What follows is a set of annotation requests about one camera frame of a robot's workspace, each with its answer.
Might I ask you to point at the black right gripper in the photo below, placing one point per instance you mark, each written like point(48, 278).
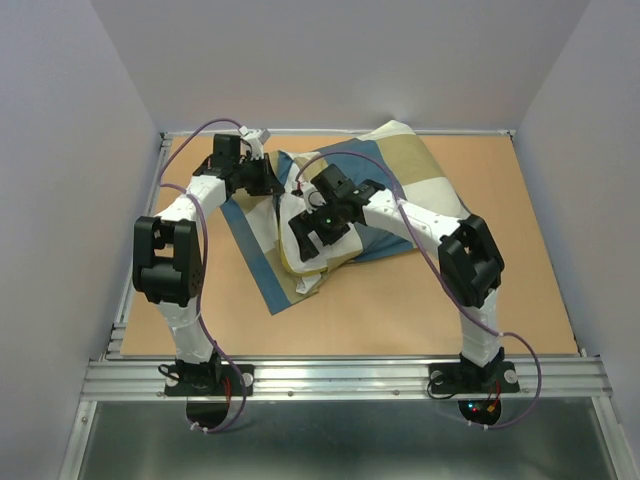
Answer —
point(306, 223)

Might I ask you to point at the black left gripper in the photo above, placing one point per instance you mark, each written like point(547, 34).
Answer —
point(269, 181)

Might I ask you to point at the white pillow yellow edge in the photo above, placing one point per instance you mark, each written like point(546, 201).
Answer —
point(314, 240)

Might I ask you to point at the blue beige white plaid pillowcase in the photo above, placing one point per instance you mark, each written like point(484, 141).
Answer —
point(392, 155)

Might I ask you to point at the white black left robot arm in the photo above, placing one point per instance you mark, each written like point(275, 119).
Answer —
point(169, 259)

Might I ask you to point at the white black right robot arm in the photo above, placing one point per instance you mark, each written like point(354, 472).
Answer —
point(462, 253)

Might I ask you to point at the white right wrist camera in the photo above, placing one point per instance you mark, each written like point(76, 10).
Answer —
point(313, 199)

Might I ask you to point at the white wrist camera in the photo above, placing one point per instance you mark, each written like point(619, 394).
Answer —
point(254, 140)
point(313, 199)

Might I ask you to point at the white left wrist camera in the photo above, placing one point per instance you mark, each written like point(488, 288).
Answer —
point(254, 140)

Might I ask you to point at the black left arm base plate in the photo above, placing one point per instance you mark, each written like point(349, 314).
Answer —
point(203, 380)

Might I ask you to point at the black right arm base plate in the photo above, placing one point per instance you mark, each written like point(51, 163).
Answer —
point(468, 379)

